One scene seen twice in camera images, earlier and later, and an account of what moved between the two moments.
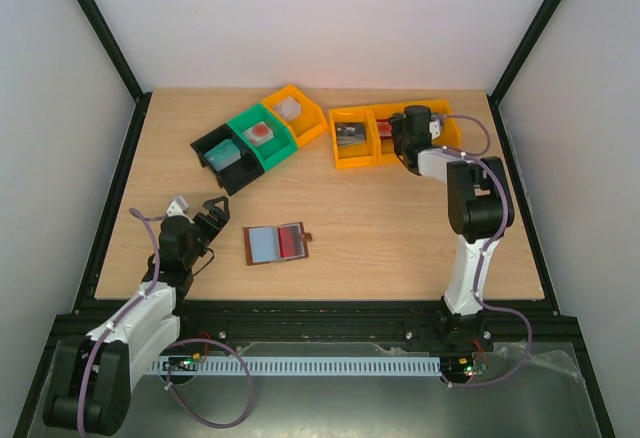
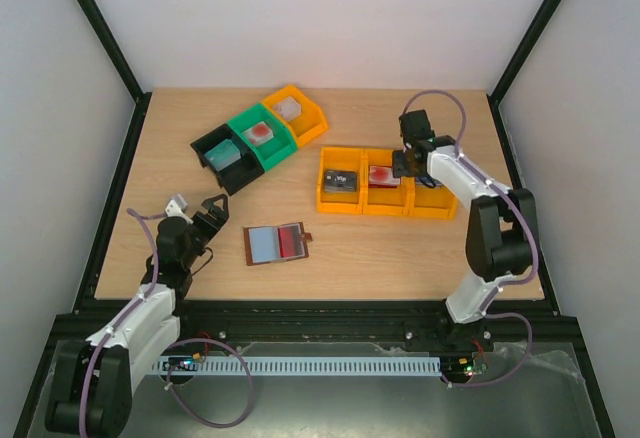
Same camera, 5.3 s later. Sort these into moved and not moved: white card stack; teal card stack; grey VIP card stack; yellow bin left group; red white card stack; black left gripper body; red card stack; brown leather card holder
Moved: grey VIP card stack; red card stack
Not moved: brown leather card holder; red white card stack; black left gripper body; teal card stack; white card stack; yellow bin left group
